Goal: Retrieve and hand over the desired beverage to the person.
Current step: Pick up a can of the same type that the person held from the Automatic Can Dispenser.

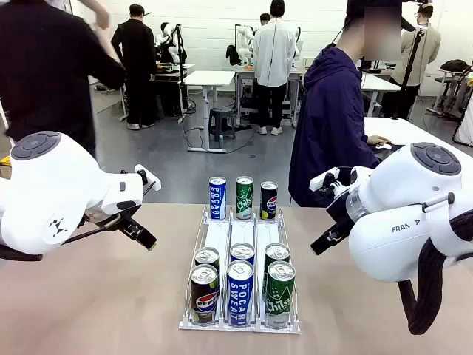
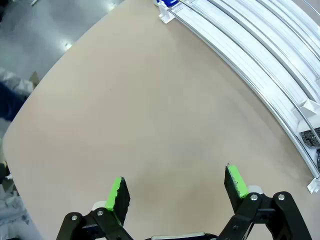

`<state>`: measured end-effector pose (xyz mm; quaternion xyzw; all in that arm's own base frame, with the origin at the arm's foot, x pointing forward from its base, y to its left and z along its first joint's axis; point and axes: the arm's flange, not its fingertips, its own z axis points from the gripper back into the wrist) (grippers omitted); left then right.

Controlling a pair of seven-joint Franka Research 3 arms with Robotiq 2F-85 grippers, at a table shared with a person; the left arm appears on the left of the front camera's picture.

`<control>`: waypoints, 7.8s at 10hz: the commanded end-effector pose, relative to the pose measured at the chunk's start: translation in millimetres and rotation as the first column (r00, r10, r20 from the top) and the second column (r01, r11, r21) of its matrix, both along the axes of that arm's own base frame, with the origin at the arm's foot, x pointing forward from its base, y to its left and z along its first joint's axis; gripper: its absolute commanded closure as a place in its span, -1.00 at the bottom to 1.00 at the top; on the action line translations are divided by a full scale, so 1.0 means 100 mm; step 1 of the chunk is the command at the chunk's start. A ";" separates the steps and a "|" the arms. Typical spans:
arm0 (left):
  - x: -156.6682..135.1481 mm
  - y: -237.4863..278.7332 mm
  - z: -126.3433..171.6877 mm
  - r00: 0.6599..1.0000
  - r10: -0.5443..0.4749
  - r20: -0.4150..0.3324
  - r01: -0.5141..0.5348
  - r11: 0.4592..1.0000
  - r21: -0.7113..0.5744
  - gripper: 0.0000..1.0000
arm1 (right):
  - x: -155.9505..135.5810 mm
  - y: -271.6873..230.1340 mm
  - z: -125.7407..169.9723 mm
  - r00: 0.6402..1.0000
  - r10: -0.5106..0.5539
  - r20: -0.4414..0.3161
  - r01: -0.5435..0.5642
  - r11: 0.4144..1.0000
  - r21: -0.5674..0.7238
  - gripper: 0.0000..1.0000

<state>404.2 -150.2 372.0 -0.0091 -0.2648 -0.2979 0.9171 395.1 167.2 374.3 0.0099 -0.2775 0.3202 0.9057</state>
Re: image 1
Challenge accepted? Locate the white sack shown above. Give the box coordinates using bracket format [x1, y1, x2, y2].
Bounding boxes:
[452, 106, 473, 146]

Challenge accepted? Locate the black sleeved right arm cable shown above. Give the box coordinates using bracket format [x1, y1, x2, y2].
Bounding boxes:
[397, 210, 473, 336]

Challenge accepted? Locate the green Chilsung cider can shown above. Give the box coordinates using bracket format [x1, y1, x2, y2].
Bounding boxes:
[235, 175, 255, 220]
[262, 243, 291, 300]
[264, 260, 296, 329]

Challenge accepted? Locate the black Pepsi can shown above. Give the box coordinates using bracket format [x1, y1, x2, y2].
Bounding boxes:
[259, 180, 279, 221]
[194, 246, 220, 269]
[189, 263, 220, 326]

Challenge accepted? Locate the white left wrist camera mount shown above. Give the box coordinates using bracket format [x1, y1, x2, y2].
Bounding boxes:
[134, 164, 162, 192]

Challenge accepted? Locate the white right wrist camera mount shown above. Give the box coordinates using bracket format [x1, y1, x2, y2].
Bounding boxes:
[309, 166, 343, 197]

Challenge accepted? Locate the grey plastic stool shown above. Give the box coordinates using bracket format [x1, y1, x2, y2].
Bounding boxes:
[208, 106, 237, 142]

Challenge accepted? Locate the white wire can rack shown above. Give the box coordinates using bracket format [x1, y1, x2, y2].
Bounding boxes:
[178, 205, 302, 334]

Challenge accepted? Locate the white workbench with robots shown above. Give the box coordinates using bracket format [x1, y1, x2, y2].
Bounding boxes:
[234, 65, 304, 129]

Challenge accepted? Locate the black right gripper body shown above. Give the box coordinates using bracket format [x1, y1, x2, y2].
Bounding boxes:
[324, 195, 353, 227]

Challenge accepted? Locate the cluttered grey workbench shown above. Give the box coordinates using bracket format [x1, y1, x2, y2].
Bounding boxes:
[153, 62, 195, 119]

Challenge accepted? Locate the white height-adjustable desk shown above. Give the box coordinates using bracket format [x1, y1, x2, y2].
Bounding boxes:
[183, 70, 237, 153]

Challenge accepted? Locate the blue Pocari Sweat can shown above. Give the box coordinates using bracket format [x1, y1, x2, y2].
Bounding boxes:
[229, 242, 256, 266]
[208, 176, 227, 220]
[225, 260, 255, 328]

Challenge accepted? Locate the passer-by in black sweater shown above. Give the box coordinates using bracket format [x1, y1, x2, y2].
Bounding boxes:
[0, 0, 126, 156]

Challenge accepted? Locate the white desk behind large table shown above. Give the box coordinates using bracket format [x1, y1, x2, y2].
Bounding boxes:
[360, 72, 402, 119]

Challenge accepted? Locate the person in white jacket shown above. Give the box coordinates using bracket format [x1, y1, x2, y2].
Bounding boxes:
[253, 0, 296, 136]

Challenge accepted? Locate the person's right forearm purple sleeve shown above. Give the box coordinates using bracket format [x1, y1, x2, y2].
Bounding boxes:
[354, 133, 381, 169]

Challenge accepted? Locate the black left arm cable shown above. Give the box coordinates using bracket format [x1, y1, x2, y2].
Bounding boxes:
[0, 216, 123, 262]

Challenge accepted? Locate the white black background robot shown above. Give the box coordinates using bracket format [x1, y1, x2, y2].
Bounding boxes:
[154, 21, 188, 64]

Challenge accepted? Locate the black camera tripod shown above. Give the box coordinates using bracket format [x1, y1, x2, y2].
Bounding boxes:
[175, 24, 190, 124]

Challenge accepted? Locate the man in black suit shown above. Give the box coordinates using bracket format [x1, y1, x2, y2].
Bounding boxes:
[110, 3, 158, 130]

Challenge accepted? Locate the large white table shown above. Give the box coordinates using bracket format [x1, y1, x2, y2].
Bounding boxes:
[364, 117, 473, 175]

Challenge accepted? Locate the person in beige jacket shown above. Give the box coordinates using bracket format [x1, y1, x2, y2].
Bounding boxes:
[382, 3, 443, 119]

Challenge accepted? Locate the black backpack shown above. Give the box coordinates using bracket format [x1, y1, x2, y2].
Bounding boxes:
[225, 44, 241, 67]

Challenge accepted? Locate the black chair with bag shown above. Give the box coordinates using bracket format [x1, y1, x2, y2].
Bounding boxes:
[432, 58, 473, 119]

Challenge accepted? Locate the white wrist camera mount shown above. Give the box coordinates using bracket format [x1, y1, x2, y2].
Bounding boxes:
[134, 164, 162, 192]
[309, 166, 343, 197]

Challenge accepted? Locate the person in purple jacket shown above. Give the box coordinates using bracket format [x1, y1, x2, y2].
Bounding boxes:
[287, 0, 404, 208]

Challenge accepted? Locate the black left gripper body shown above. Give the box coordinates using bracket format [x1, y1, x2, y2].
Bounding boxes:
[83, 205, 141, 231]

